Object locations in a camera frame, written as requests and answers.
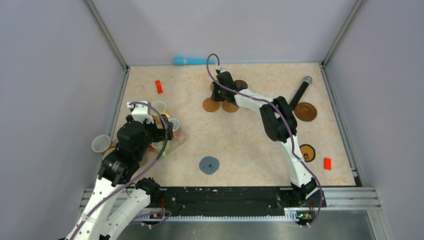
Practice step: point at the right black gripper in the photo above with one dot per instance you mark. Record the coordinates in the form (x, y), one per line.
(214, 96)

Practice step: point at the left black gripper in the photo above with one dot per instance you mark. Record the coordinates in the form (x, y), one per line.
(165, 133)

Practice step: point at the woven rattan coaster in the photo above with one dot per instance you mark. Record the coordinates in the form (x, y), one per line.
(212, 85)

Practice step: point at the dark wooden coaster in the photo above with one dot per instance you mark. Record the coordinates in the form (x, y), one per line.
(242, 84)

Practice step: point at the light wooden coaster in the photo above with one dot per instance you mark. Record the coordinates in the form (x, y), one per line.
(209, 105)
(229, 107)

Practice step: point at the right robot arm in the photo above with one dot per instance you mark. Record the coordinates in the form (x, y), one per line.
(280, 126)

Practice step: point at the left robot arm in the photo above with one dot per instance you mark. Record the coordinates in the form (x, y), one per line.
(118, 196)

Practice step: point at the grey silicone coaster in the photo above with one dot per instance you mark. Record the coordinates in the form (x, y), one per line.
(209, 165)

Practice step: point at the brown grooved coaster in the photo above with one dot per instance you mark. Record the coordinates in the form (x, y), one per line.
(305, 111)

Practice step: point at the brown paw print coaster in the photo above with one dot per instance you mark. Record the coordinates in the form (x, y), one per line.
(308, 152)

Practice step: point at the light green mug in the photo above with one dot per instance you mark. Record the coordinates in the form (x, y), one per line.
(162, 147)

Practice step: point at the pink printed mug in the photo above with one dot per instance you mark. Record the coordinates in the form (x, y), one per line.
(175, 128)

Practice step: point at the red block near cups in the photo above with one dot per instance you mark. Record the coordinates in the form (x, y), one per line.
(159, 88)

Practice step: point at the pale green mug off table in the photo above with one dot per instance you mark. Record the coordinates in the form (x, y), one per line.
(107, 153)

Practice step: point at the turquoise microphone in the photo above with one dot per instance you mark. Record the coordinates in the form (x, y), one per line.
(183, 61)

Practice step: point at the black microphone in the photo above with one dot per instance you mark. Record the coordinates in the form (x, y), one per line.
(305, 82)

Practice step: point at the red block at right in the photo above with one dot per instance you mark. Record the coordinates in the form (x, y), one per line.
(327, 163)

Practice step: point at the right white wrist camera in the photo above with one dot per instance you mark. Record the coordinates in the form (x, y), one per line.
(220, 70)

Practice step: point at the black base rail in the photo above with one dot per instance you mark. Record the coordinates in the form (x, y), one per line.
(239, 203)

